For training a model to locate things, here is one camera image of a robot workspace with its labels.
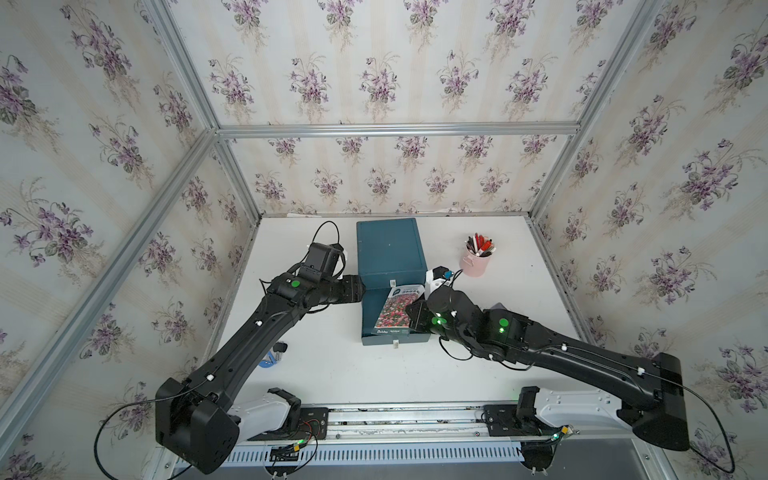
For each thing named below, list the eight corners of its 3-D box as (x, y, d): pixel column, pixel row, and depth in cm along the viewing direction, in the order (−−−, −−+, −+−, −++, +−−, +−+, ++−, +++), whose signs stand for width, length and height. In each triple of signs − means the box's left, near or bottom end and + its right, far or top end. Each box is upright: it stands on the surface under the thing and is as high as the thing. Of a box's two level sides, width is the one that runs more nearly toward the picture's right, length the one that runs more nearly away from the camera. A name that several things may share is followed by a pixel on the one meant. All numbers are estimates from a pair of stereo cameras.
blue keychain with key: (263, 368, 84) (258, 363, 81) (281, 343, 89) (277, 338, 86) (271, 373, 84) (267, 368, 80) (289, 348, 88) (286, 342, 85)
